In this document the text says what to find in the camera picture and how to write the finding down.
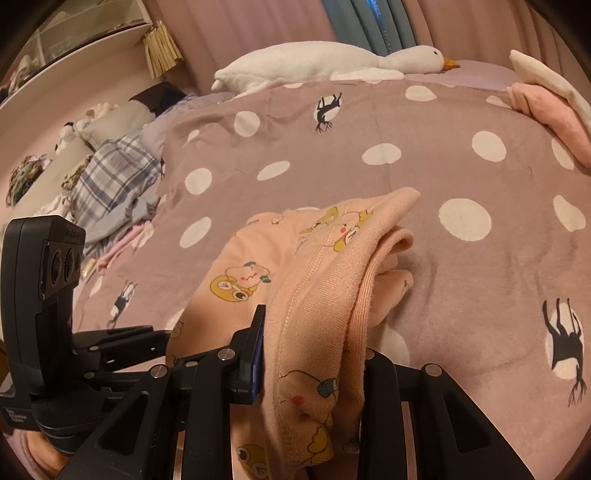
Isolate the grey-green pillow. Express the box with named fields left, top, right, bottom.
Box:
left=76, top=99, right=155, bottom=151

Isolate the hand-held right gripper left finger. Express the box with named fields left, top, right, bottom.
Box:
left=55, top=305, right=269, bottom=480

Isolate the white shelf unit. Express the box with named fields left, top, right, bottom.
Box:
left=0, top=0, right=155, bottom=112

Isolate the lilac bed sheet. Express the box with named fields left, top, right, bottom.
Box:
left=139, top=59, right=515, bottom=158

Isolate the blue plaid cloth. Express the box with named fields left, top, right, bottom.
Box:
left=69, top=134, right=162, bottom=243

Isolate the white goose plush toy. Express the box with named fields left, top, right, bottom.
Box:
left=211, top=42, right=461, bottom=95

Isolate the straw tassel bundle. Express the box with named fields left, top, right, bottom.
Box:
left=142, top=21, right=184, bottom=79

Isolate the green patterned cloth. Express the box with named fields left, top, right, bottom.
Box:
left=7, top=154, right=51, bottom=206

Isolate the crumpled pink garment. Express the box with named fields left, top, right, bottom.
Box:
left=92, top=222, right=155, bottom=273

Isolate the mauve polka dot blanket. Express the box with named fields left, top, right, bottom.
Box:
left=69, top=78, right=591, bottom=480

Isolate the folded cream cloth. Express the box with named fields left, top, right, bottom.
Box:
left=509, top=49, right=591, bottom=134

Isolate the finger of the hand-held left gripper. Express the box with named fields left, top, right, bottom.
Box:
left=83, top=355, right=155, bottom=403
left=73, top=324, right=172, bottom=357

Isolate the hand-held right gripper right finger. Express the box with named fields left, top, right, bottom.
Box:
left=358, top=348, right=536, bottom=480

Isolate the orange cartoon print garment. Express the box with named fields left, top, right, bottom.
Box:
left=165, top=187, right=422, bottom=480

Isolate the light blue cloth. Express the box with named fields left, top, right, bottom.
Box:
left=83, top=193, right=161, bottom=245

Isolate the blue curtain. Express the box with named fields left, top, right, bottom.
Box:
left=321, top=0, right=419, bottom=58

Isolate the small plush toy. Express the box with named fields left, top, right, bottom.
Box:
left=55, top=121, right=88, bottom=153

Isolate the dark brown cloth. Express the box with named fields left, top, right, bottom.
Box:
left=129, top=83, right=188, bottom=116

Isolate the long beige pillow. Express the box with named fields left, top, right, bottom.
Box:
left=7, top=138, right=93, bottom=208

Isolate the folded pink cloth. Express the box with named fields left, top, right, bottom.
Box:
left=505, top=82, right=591, bottom=176

